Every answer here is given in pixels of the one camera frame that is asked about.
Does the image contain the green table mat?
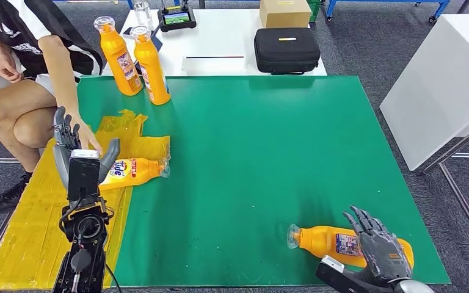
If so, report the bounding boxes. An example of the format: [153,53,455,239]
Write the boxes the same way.
[76,75,451,287]

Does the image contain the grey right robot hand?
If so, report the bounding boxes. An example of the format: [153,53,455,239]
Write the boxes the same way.
[343,205,413,284]

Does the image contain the black controller with screen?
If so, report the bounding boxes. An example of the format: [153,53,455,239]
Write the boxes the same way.
[158,0,198,32]

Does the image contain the blue metal cart frame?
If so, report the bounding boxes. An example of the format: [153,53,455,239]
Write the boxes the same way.
[326,0,452,22]

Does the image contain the orange detergent bottle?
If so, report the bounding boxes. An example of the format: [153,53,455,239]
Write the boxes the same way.
[287,224,415,270]
[93,16,143,96]
[130,25,172,106]
[98,157,171,191]

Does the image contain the white desk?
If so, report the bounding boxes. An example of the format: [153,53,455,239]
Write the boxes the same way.
[101,9,327,77]

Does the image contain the brown cardboard box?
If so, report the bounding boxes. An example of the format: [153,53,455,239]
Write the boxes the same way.
[259,0,312,28]

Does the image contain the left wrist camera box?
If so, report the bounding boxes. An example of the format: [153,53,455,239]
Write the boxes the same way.
[67,148,101,203]

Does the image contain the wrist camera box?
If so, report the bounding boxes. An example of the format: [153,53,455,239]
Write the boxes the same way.
[315,255,393,293]
[67,148,101,203]

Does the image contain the white side table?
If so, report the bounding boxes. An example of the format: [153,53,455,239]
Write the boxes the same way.
[380,14,469,172]

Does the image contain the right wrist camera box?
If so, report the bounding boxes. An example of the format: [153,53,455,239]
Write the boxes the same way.
[315,255,393,293]

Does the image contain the green plastic crate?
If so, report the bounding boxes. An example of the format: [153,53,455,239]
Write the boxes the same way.
[307,0,324,21]

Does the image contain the person's left hand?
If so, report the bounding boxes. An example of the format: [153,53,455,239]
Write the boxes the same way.
[70,115,104,157]

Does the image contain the person's right hand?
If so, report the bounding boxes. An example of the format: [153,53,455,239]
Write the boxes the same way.
[0,42,23,84]

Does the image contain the person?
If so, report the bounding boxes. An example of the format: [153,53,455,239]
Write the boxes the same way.
[0,0,104,213]

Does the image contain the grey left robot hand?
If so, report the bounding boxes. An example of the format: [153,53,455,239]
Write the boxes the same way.
[52,106,121,191]

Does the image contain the blue metal rack beam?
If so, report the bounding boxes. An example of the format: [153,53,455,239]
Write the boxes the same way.
[54,0,260,9]

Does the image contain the black zip case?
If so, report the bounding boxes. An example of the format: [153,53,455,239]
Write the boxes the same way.
[253,27,321,76]

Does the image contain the clear drinking glass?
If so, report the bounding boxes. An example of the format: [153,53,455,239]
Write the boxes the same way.
[133,0,153,27]

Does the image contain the yellow taped plastic sheet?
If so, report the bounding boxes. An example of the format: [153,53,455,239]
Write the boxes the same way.
[0,109,172,291]

